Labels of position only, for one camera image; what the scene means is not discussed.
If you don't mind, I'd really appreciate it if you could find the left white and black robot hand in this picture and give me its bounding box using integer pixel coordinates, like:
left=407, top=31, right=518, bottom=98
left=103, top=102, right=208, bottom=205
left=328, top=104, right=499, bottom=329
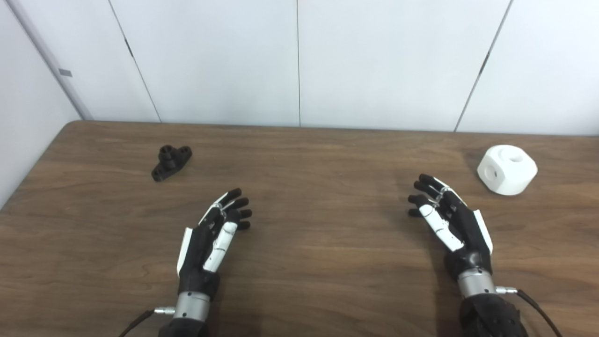
left=176, top=188, right=253, bottom=300

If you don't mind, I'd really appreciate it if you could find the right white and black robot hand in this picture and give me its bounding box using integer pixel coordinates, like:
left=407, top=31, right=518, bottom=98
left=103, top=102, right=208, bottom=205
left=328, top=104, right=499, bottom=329
left=408, top=174, right=494, bottom=284

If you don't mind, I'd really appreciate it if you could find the round white piece with holes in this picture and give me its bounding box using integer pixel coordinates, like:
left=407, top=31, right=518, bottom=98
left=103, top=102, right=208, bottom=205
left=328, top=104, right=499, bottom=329
left=477, top=145, right=538, bottom=196

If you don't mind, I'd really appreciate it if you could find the black flanged holder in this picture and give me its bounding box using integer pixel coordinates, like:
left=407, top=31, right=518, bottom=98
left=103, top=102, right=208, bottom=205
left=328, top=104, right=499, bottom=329
left=151, top=145, right=193, bottom=182

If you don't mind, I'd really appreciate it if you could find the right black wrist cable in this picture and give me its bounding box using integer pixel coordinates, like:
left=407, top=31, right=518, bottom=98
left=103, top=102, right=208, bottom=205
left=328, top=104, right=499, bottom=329
left=496, top=286, right=564, bottom=337

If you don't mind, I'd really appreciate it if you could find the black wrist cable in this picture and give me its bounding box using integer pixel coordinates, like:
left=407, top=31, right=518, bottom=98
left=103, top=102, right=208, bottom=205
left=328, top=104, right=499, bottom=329
left=496, top=286, right=564, bottom=337
left=118, top=307, right=176, bottom=337

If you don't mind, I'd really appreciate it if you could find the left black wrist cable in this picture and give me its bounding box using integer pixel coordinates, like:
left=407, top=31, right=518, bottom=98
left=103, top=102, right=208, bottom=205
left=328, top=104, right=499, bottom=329
left=118, top=307, right=176, bottom=337

